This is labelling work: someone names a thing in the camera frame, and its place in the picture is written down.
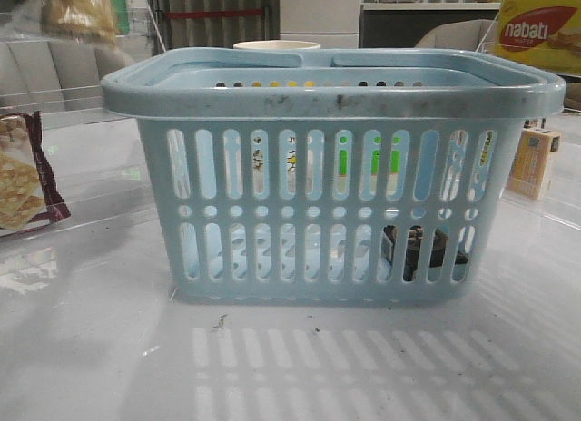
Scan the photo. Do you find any clear acrylic left shelf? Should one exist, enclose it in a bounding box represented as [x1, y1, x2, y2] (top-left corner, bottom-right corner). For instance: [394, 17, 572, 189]
[1, 7, 161, 238]

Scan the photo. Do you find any green cartoon snack bag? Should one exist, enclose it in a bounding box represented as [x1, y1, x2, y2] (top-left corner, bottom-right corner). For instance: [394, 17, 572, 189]
[111, 0, 130, 35]

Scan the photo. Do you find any maroon cracker bag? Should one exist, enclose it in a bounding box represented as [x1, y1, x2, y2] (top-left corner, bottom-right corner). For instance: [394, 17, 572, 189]
[1, 111, 71, 238]

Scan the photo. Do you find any bread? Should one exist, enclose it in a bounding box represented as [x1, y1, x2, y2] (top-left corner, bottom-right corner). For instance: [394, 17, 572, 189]
[40, 0, 117, 47]

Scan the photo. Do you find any white refrigerator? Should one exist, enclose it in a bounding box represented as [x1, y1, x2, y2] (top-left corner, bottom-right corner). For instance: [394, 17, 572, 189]
[279, 0, 362, 48]

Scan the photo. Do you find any light blue plastic basket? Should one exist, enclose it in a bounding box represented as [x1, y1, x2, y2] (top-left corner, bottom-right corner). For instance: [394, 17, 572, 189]
[101, 48, 566, 304]

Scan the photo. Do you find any peach patterned carton box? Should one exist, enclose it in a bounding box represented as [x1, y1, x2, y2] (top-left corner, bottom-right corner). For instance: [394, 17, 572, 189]
[507, 128, 561, 201]

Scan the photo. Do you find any yellow nabati wafer box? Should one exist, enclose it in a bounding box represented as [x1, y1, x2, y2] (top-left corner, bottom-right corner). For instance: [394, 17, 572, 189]
[494, 0, 580, 75]

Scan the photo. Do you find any red belt barrier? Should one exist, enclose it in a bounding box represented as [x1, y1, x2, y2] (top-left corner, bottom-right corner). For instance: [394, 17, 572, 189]
[163, 8, 265, 20]

